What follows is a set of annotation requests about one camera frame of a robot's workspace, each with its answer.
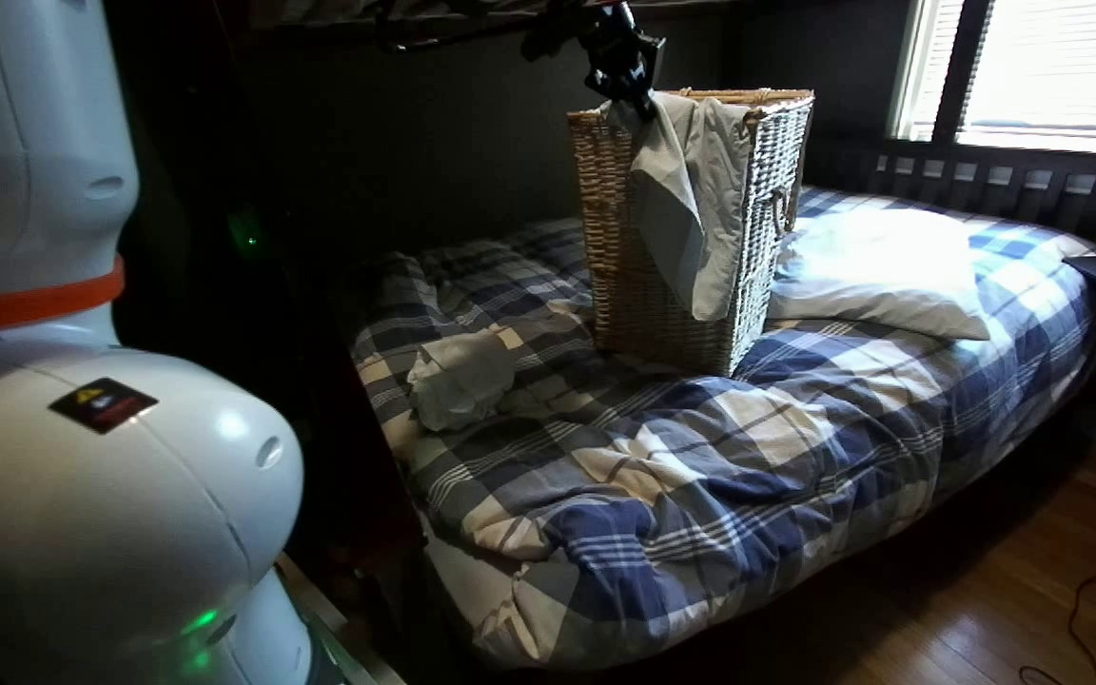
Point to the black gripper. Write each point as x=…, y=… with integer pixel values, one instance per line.
x=623, y=54

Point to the white pillowcase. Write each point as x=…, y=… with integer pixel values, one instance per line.
x=686, y=201

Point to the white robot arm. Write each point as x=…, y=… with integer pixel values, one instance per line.
x=141, y=498

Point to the wicker laundry basket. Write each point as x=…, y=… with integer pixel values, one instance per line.
x=633, y=309

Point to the white bed pillow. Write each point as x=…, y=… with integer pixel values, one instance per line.
x=895, y=268

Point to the small white crumpled cloth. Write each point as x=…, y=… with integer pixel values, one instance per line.
x=459, y=380

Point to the window with blinds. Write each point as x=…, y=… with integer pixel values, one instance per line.
x=1032, y=73

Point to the blue plaid comforter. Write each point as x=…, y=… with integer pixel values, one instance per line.
x=602, y=514

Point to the dark wooden headboard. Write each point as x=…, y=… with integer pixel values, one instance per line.
x=1020, y=183

